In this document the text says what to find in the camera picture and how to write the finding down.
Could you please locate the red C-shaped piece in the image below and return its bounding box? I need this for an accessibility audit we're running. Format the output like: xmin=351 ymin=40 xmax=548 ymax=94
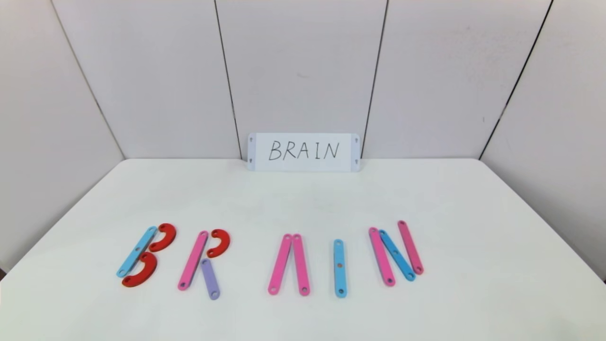
xmin=207 ymin=229 xmax=232 ymax=259
xmin=148 ymin=223 xmax=177 ymax=253
xmin=121 ymin=251 xmax=158 ymax=288

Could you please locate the pink holed strip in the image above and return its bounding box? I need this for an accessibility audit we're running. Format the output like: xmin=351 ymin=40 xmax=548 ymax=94
xmin=292 ymin=234 xmax=311 ymax=297
xmin=177 ymin=231 xmax=209 ymax=291
xmin=369 ymin=227 xmax=396 ymax=287
xmin=397 ymin=220 xmax=424 ymax=276
xmin=267 ymin=233 xmax=293 ymax=296

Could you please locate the short blue holed strip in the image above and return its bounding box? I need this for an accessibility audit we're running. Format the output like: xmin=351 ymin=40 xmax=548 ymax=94
xmin=379 ymin=230 xmax=417 ymax=282

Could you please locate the short purple holed strip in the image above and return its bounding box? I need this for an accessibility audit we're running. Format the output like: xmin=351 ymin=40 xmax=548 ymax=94
xmin=200 ymin=258 xmax=221 ymax=301

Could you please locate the white BRAIN sign card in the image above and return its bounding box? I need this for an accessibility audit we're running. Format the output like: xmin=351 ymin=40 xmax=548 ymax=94
xmin=247 ymin=133 xmax=361 ymax=172

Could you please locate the long blue holed strip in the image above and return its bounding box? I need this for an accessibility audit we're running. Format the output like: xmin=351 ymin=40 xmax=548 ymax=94
xmin=333 ymin=239 xmax=348 ymax=298

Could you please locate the light blue holed strip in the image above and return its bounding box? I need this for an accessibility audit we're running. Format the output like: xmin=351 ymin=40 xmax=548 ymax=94
xmin=116 ymin=226 xmax=158 ymax=278

